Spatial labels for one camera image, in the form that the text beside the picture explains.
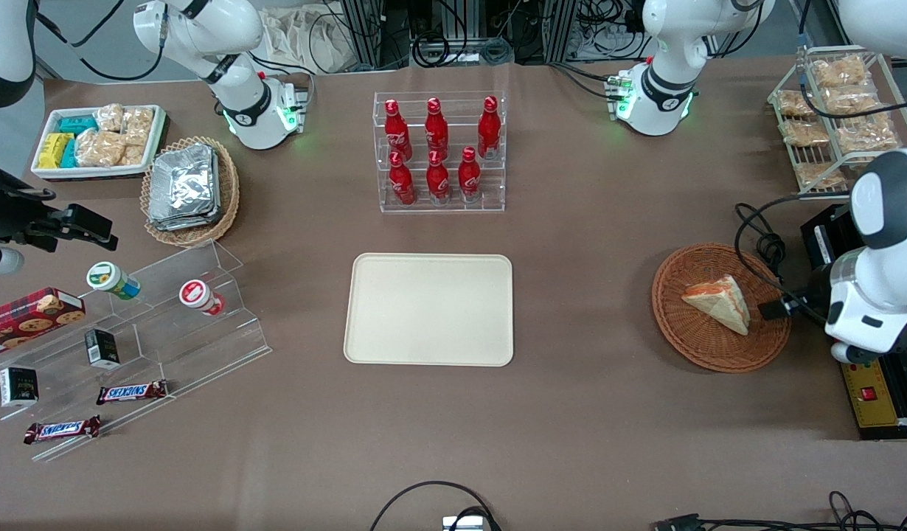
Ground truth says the yellow snack packet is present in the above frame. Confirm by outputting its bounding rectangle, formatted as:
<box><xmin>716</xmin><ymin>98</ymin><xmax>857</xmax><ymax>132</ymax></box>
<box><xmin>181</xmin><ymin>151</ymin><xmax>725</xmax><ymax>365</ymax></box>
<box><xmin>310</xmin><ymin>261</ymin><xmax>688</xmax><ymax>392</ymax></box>
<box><xmin>38</xmin><ymin>132</ymin><xmax>75</xmax><ymax>170</ymax></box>

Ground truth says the aluminium frame post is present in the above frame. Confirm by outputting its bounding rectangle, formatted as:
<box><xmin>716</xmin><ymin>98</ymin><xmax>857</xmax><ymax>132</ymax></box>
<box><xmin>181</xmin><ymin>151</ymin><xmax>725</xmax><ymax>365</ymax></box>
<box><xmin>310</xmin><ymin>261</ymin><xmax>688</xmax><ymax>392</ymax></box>
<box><xmin>340</xmin><ymin>0</ymin><xmax>385</xmax><ymax>72</ymax></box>
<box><xmin>540</xmin><ymin>0</ymin><xmax>578</xmax><ymax>66</ymax></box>

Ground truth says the white wire rack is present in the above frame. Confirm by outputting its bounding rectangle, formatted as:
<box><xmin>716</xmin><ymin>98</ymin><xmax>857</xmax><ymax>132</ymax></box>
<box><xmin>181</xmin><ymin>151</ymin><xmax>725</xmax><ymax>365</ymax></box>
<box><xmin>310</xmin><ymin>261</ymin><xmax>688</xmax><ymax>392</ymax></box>
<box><xmin>766</xmin><ymin>45</ymin><xmax>907</xmax><ymax>198</ymax></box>

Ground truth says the black device box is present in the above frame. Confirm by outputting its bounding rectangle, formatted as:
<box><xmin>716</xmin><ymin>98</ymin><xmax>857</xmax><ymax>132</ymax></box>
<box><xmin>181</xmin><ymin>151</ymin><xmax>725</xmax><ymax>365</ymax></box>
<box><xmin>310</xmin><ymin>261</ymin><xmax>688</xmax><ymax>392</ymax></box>
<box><xmin>801</xmin><ymin>202</ymin><xmax>869</xmax><ymax>271</ymax></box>

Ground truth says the yellow device with red switch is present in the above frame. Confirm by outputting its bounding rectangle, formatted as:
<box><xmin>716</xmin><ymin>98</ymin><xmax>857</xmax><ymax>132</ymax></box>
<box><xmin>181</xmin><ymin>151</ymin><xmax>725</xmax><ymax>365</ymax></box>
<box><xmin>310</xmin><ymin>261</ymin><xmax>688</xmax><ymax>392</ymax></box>
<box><xmin>840</xmin><ymin>347</ymin><xmax>907</xmax><ymax>442</ymax></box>

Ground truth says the beige plastic tray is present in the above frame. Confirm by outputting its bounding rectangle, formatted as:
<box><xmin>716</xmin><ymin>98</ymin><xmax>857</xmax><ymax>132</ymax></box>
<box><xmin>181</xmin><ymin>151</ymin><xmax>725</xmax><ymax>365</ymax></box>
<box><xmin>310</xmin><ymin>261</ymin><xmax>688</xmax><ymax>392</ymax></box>
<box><xmin>343</xmin><ymin>253</ymin><xmax>515</xmax><ymax>368</ymax></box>

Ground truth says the clear acrylic bottle rack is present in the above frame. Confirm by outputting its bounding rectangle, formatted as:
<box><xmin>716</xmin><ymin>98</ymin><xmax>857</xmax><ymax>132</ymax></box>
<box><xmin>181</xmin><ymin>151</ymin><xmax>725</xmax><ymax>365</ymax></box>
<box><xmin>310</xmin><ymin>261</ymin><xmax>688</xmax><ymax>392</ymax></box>
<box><xmin>372</xmin><ymin>90</ymin><xmax>507</xmax><ymax>215</ymax></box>

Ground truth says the blue black hanging cable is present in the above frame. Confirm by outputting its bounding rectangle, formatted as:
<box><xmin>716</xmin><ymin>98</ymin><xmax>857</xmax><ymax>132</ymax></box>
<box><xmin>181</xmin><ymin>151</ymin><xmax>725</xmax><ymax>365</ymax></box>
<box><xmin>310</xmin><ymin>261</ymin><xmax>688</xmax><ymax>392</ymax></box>
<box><xmin>796</xmin><ymin>0</ymin><xmax>907</xmax><ymax>120</ymax></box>

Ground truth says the white rectangular snack bin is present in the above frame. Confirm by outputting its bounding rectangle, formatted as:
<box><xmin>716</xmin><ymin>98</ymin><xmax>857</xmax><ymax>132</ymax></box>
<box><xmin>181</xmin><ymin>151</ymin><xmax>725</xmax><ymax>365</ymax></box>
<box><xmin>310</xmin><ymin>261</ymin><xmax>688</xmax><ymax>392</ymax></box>
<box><xmin>30</xmin><ymin>103</ymin><xmax>169</xmax><ymax>182</ymax></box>

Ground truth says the green lid yoghurt cup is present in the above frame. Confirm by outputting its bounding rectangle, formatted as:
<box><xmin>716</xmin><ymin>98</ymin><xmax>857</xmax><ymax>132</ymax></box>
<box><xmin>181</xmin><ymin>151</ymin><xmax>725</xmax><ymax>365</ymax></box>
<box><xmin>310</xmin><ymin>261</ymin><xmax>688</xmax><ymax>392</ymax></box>
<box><xmin>86</xmin><ymin>261</ymin><xmax>142</xmax><ymax>301</ymax></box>

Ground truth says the stack of foil containers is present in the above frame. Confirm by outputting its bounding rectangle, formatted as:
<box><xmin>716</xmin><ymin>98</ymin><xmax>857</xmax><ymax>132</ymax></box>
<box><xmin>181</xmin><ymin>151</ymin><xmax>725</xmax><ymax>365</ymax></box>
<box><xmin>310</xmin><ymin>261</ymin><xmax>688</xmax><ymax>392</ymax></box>
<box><xmin>147</xmin><ymin>143</ymin><xmax>223</xmax><ymax>232</ymax></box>

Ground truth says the red lid yoghurt cup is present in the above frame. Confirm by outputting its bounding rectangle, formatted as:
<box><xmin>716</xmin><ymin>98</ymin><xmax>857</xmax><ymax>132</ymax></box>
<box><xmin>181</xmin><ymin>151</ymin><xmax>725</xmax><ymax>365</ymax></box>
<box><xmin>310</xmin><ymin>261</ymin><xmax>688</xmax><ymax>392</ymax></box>
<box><xmin>178</xmin><ymin>279</ymin><xmax>226</xmax><ymax>317</ymax></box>

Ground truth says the black cable bundle with connector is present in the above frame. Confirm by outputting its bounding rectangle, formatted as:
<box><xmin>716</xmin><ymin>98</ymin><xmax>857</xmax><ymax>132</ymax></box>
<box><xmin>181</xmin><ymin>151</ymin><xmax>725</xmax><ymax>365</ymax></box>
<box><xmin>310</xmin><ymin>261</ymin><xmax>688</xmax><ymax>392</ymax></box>
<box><xmin>651</xmin><ymin>490</ymin><xmax>907</xmax><ymax>531</ymax></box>

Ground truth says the white cloth bag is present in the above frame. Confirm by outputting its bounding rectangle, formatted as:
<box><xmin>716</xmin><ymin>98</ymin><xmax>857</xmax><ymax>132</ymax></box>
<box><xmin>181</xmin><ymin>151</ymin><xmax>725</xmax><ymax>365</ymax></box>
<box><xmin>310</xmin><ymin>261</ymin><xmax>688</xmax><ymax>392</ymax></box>
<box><xmin>260</xmin><ymin>6</ymin><xmax>352</xmax><ymax>74</ymax></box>

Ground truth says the red cola bottle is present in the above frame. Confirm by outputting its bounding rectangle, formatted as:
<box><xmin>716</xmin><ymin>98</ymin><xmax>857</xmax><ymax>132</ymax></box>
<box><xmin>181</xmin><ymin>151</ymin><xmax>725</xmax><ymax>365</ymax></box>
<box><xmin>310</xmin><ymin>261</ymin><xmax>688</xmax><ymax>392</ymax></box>
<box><xmin>476</xmin><ymin>95</ymin><xmax>502</xmax><ymax>161</ymax></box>
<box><xmin>424</xmin><ymin>97</ymin><xmax>451</xmax><ymax>157</ymax></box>
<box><xmin>383</xmin><ymin>98</ymin><xmax>414</xmax><ymax>162</ymax></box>
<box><xmin>388</xmin><ymin>151</ymin><xmax>417</xmax><ymax>207</ymax></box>
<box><xmin>425</xmin><ymin>150</ymin><xmax>452</xmax><ymax>204</ymax></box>
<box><xmin>457</xmin><ymin>146</ymin><xmax>483</xmax><ymax>203</ymax></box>

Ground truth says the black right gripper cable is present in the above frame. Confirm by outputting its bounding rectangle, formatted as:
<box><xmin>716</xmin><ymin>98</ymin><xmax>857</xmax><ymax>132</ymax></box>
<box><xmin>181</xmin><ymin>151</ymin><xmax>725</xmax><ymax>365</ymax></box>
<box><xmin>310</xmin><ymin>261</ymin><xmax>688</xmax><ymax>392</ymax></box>
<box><xmin>0</xmin><ymin>170</ymin><xmax>58</xmax><ymax>203</ymax></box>

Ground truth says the black arched cable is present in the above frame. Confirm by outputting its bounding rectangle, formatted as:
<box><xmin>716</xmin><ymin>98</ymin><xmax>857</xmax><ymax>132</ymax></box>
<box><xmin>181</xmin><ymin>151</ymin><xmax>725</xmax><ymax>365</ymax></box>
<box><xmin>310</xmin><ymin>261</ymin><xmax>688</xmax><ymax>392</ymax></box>
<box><xmin>369</xmin><ymin>480</ymin><xmax>503</xmax><ymax>531</ymax></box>

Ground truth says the bagged fried snack pack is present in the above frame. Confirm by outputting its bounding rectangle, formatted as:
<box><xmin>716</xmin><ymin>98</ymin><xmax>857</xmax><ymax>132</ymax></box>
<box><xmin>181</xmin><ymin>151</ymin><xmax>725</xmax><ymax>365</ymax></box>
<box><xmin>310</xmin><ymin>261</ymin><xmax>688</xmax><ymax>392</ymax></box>
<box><xmin>781</xmin><ymin>119</ymin><xmax>831</xmax><ymax>148</ymax></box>
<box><xmin>776</xmin><ymin>89</ymin><xmax>816</xmax><ymax>119</ymax></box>
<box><xmin>812</xmin><ymin>55</ymin><xmax>872</xmax><ymax>89</ymax></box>
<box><xmin>833</xmin><ymin>117</ymin><xmax>901</xmax><ymax>153</ymax></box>
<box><xmin>794</xmin><ymin>162</ymin><xmax>846</xmax><ymax>190</ymax></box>
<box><xmin>821</xmin><ymin>84</ymin><xmax>881</xmax><ymax>117</ymax></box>

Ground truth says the clear acrylic stepped stand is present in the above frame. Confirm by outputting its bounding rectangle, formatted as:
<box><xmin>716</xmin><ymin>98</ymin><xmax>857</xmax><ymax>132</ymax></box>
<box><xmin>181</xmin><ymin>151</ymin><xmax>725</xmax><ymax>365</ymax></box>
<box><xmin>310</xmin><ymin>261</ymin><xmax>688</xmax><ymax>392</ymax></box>
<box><xmin>0</xmin><ymin>239</ymin><xmax>273</xmax><ymax>463</ymax></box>

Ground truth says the triangular wrapped sandwich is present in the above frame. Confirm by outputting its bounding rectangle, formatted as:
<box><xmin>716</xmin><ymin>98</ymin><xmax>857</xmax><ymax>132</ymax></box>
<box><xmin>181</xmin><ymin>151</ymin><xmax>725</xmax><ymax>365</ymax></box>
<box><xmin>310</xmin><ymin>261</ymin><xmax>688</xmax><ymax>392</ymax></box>
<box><xmin>680</xmin><ymin>274</ymin><xmax>751</xmax><ymax>337</ymax></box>

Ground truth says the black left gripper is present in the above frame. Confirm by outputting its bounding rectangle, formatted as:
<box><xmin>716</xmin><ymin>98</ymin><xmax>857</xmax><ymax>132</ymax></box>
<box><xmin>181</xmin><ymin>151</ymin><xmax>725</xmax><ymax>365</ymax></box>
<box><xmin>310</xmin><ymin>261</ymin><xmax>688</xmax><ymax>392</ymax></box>
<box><xmin>757</xmin><ymin>265</ymin><xmax>838</xmax><ymax>327</ymax></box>

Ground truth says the brown wicker basket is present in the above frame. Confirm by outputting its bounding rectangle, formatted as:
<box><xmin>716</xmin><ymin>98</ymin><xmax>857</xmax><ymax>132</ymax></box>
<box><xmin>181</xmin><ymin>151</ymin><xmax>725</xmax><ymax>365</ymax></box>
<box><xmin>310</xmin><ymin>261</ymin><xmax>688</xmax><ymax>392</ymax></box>
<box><xmin>651</xmin><ymin>243</ymin><xmax>793</xmax><ymax>374</ymax></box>

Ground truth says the black looped gripper cable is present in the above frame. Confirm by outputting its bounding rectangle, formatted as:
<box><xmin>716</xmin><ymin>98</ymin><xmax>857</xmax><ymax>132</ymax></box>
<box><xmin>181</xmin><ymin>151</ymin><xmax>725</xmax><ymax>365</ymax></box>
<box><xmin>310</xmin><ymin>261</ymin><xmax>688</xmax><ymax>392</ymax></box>
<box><xmin>733</xmin><ymin>192</ymin><xmax>854</xmax><ymax>327</ymax></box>

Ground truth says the red tartan cookie box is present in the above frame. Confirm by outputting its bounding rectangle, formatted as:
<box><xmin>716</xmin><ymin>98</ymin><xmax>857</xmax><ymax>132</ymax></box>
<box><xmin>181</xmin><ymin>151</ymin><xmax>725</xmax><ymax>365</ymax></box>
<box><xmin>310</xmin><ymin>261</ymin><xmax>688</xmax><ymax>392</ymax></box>
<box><xmin>0</xmin><ymin>287</ymin><xmax>87</xmax><ymax>350</ymax></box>

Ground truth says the light wicker basket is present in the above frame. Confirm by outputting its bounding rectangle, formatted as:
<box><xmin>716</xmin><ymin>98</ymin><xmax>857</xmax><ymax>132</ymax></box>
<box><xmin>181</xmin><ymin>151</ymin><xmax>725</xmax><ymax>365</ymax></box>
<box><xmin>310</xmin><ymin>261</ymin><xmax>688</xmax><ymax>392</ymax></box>
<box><xmin>139</xmin><ymin>136</ymin><xmax>241</xmax><ymax>247</ymax></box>

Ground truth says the Snickers chocolate bar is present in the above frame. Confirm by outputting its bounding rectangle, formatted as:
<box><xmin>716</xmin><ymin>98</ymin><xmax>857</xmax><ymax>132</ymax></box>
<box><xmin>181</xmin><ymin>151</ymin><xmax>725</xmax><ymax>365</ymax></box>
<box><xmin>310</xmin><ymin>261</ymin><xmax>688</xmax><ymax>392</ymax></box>
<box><xmin>23</xmin><ymin>414</ymin><xmax>102</xmax><ymax>445</ymax></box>
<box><xmin>95</xmin><ymin>379</ymin><xmax>170</xmax><ymax>406</ymax></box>

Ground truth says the small black carton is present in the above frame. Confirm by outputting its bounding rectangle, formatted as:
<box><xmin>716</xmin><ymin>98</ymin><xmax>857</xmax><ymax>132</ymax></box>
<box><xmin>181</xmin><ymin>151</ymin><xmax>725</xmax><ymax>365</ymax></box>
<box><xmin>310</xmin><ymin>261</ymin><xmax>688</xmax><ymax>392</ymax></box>
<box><xmin>0</xmin><ymin>366</ymin><xmax>40</xmax><ymax>409</ymax></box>
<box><xmin>83</xmin><ymin>327</ymin><xmax>122</xmax><ymax>370</ymax></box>

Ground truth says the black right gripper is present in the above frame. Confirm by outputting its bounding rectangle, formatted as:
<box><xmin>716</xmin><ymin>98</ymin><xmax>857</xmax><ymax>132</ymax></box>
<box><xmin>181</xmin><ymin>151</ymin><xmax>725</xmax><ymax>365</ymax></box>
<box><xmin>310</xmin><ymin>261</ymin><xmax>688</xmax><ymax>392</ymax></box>
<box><xmin>0</xmin><ymin>147</ymin><xmax>120</xmax><ymax>253</ymax></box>

